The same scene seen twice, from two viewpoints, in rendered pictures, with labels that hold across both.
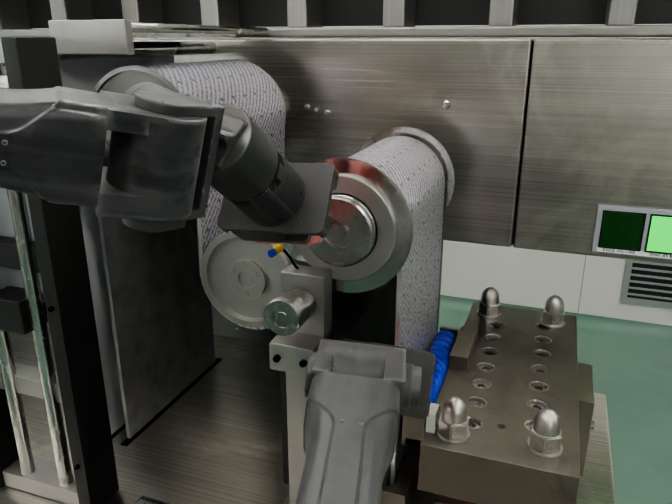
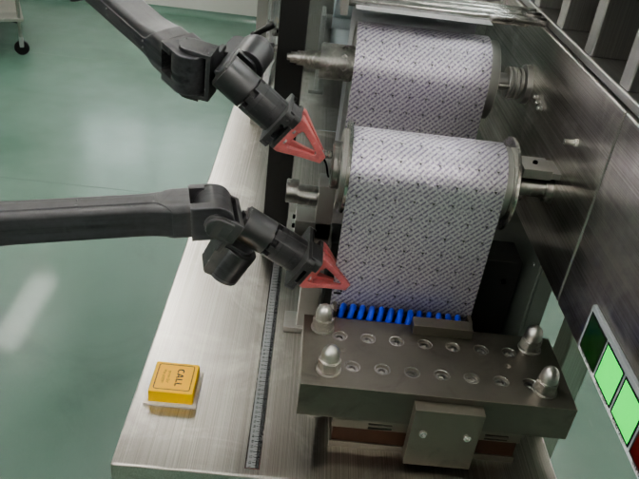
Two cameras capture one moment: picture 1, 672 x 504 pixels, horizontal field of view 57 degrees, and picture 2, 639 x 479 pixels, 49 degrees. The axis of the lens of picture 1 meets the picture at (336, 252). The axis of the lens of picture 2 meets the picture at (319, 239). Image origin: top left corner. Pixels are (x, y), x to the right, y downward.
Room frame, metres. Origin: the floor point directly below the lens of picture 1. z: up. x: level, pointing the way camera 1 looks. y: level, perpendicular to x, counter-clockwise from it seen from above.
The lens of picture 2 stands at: (0.22, -0.92, 1.71)
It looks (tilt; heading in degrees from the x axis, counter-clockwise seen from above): 31 degrees down; 67
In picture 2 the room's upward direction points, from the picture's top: 8 degrees clockwise
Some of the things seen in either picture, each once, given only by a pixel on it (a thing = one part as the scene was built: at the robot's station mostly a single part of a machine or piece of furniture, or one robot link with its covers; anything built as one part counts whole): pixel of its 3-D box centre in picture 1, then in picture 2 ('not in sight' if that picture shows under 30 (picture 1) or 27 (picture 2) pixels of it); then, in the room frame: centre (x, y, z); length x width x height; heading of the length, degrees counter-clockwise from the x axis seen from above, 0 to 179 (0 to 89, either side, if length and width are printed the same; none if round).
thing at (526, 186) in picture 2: not in sight; (528, 185); (0.90, -0.11, 1.25); 0.07 x 0.04 x 0.04; 160
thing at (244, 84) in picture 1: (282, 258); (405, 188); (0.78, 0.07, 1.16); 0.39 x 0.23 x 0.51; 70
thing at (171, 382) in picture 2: not in sight; (174, 382); (0.35, -0.08, 0.91); 0.07 x 0.07 x 0.02; 70
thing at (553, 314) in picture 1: (554, 309); (549, 378); (0.85, -0.33, 1.05); 0.04 x 0.04 x 0.04
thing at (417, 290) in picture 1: (419, 311); (409, 269); (0.72, -0.11, 1.11); 0.23 x 0.01 x 0.18; 160
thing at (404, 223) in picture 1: (344, 227); (345, 165); (0.62, -0.01, 1.25); 0.15 x 0.01 x 0.15; 70
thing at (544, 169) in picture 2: not in sight; (537, 166); (0.90, -0.11, 1.28); 0.06 x 0.05 x 0.02; 160
